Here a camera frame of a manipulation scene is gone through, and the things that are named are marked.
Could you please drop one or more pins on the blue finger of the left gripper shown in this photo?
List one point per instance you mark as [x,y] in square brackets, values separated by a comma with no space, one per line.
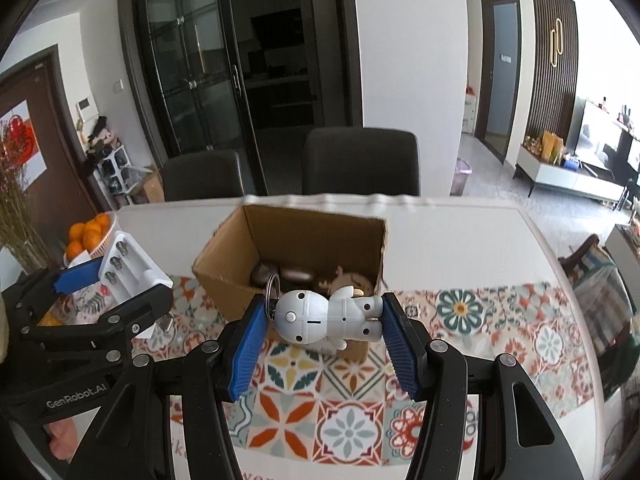
[125,314]
[80,274]

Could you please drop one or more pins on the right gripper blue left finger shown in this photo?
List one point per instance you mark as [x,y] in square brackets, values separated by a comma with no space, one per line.
[129,438]

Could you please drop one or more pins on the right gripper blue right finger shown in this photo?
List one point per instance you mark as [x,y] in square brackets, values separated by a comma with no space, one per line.
[517,437]

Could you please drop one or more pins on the white battery charger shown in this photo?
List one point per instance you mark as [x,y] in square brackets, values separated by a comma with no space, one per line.
[129,273]

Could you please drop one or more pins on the silver oval earbud case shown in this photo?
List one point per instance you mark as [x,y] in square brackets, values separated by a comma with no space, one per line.
[296,275]

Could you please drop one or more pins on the white robot figure keychain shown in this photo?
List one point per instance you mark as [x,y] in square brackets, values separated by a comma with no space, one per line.
[306,317]

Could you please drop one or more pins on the pink round night light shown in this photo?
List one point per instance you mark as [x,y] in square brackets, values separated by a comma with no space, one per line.
[343,278]

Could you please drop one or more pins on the black round cable adapter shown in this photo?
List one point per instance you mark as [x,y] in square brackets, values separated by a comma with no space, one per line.
[261,273]

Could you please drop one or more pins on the person's left hand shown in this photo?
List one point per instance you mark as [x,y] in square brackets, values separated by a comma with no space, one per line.
[64,439]

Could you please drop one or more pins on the white basket of oranges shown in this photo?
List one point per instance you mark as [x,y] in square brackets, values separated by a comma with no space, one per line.
[90,239]

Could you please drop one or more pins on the glass vase with red flowers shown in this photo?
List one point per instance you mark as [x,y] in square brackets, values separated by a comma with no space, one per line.
[18,234]

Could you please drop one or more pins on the white shoe rack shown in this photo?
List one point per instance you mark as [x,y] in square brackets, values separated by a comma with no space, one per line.
[115,171]

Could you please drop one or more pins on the brown entrance door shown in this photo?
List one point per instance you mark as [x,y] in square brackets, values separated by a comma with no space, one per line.
[35,116]

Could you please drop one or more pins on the left black dining chair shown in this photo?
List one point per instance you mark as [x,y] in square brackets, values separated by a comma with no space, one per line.
[202,175]

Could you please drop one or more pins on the black dining chair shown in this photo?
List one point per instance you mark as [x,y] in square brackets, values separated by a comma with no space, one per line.
[361,161]
[202,175]

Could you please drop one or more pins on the patterned tile table runner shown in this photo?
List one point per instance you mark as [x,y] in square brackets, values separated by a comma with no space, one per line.
[302,405]

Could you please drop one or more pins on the wooden chair with plaid cushion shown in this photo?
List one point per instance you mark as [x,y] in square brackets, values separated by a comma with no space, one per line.
[607,309]

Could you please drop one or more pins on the white coffee table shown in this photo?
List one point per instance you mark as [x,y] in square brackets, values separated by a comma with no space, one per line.
[622,250]

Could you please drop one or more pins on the brown cardboard box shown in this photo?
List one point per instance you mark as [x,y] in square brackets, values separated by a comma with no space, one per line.
[312,240]

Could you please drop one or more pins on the white tv cabinet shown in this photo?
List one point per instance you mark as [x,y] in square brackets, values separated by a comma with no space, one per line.
[606,184]

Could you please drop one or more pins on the black glass sliding door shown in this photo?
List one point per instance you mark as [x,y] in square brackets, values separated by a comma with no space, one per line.
[252,77]

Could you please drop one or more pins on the right black dining chair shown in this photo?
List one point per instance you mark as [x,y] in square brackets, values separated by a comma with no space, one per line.
[361,161]

